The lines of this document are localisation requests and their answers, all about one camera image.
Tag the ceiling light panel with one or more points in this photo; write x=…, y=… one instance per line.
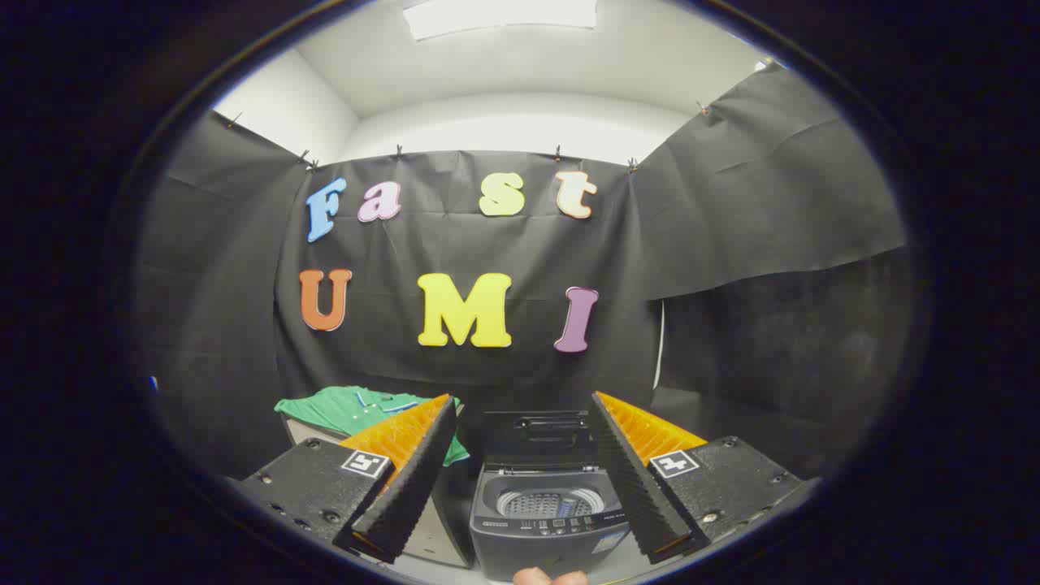
x=500, y=15

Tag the grey white cabinet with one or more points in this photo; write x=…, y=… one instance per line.
x=443, y=528

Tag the black backdrop cloth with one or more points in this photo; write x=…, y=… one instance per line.
x=487, y=244

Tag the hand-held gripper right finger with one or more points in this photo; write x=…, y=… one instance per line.
x=638, y=487

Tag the row of small cloth clips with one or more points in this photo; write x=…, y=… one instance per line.
x=398, y=150

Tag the dark washing machine lid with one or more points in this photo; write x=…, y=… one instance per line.
x=536, y=445

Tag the green polo shirt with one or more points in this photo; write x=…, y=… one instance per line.
x=341, y=406

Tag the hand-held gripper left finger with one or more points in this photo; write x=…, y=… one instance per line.
x=410, y=487

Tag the dark grey washing machine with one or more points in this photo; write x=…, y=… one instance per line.
x=528, y=552

